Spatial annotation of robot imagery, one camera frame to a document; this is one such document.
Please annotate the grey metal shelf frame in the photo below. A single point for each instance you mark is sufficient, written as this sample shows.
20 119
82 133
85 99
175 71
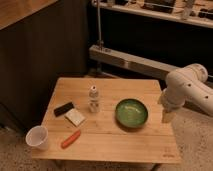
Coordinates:
152 37

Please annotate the white square sponge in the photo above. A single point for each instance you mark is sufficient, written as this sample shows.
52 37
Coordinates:
75 117

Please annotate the wooden table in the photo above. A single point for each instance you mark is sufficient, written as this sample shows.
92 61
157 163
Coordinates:
102 138

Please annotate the black rectangular block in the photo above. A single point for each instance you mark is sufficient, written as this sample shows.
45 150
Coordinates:
63 109

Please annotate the dark wooden cabinet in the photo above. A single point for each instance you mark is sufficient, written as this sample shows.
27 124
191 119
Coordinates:
34 53

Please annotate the orange carrot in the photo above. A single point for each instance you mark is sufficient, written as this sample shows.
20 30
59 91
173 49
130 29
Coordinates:
70 139

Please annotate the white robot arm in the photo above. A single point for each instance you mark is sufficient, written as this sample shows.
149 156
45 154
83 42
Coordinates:
186 84

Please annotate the green ceramic bowl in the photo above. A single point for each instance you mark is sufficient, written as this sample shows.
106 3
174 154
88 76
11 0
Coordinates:
131 113

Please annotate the small white bottle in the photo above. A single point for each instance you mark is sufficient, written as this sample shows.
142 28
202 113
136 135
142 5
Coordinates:
94 99

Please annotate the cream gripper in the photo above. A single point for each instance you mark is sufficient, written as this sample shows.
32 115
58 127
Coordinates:
167 116

